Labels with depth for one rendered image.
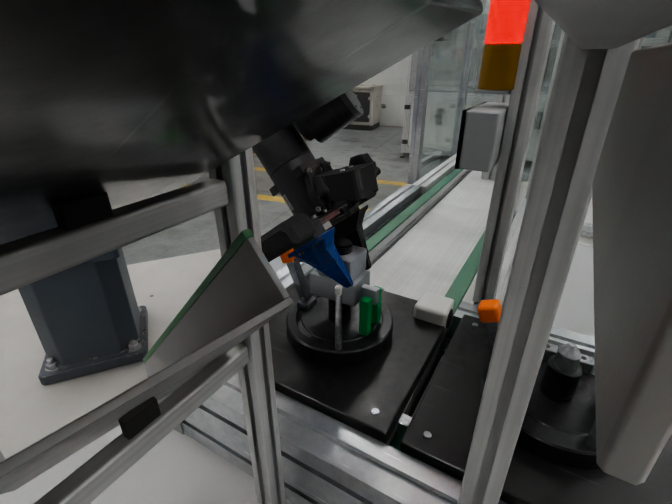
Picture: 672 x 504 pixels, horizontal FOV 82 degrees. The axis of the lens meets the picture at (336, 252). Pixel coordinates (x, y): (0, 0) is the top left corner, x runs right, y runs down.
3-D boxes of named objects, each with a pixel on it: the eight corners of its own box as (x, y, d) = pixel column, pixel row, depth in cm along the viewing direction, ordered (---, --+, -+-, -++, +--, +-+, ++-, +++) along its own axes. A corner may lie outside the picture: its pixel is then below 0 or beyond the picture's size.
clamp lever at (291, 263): (297, 303, 53) (277, 251, 51) (305, 296, 54) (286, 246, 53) (317, 301, 51) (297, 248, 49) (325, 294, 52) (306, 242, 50)
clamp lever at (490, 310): (492, 371, 41) (475, 308, 39) (496, 359, 43) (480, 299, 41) (529, 373, 39) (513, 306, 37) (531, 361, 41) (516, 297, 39)
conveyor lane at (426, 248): (220, 413, 53) (209, 357, 49) (423, 218, 118) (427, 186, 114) (420, 527, 40) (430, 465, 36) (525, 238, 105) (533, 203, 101)
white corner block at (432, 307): (411, 328, 55) (413, 304, 54) (421, 312, 59) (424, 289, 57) (443, 339, 53) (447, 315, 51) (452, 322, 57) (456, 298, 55)
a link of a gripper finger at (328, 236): (284, 256, 44) (320, 235, 40) (303, 244, 47) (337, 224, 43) (317, 308, 44) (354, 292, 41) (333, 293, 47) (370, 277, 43)
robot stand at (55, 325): (58, 330, 69) (17, 227, 60) (147, 311, 75) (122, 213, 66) (40, 387, 57) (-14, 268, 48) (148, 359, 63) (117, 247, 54)
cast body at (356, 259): (309, 293, 49) (307, 243, 46) (327, 278, 53) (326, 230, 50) (369, 312, 45) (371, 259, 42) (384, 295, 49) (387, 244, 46)
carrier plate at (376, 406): (210, 362, 49) (207, 349, 48) (314, 279, 68) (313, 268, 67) (384, 448, 38) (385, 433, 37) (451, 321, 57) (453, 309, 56)
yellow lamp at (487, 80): (473, 89, 48) (479, 44, 46) (481, 87, 52) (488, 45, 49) (516, 91, 45) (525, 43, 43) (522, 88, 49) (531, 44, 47)
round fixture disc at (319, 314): (265, 340, 50) (263, 328, 49) (323, 290, 61) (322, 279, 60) (362, 381, 43) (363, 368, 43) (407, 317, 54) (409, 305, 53)
